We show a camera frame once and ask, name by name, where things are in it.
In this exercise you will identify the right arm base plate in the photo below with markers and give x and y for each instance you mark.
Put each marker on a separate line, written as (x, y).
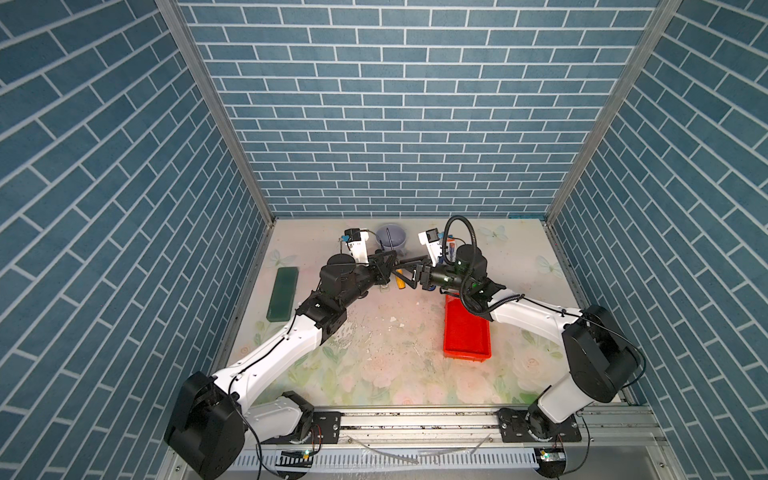
(523, 425)

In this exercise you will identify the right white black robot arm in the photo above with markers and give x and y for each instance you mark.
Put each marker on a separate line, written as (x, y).
(600, 359)

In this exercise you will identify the packaged pen blister pack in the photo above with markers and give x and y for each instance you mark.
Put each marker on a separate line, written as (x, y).
(450, 250)

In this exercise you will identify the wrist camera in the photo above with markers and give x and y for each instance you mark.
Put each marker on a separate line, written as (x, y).
(356, 241)
(432, 240)

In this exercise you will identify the yellow handled screwdriver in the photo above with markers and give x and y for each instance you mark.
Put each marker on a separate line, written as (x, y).
(400, 282)

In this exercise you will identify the red plastic bin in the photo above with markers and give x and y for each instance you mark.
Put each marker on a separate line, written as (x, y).
(466, 336)

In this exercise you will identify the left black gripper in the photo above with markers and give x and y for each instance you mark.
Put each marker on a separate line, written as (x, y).
(381, 273)

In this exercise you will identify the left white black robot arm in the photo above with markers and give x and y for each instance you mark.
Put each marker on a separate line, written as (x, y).
(208, 423)

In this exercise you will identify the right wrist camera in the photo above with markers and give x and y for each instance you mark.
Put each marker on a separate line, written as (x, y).
(432, 240)

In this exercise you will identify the aluminium front rail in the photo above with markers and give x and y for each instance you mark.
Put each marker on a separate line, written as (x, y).
(618, 442)

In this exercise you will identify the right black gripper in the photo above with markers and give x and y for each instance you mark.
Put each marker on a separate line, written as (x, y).
(426, 275)

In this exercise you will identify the dark green rectangular block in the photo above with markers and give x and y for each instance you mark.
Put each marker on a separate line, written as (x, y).
(280, 308)

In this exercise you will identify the lavender cup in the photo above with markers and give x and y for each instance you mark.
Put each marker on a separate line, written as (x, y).
(392, 237)

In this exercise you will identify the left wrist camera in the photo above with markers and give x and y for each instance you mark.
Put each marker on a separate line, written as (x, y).
(356, 241)

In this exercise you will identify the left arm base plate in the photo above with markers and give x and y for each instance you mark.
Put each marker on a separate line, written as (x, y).
(325, 428)

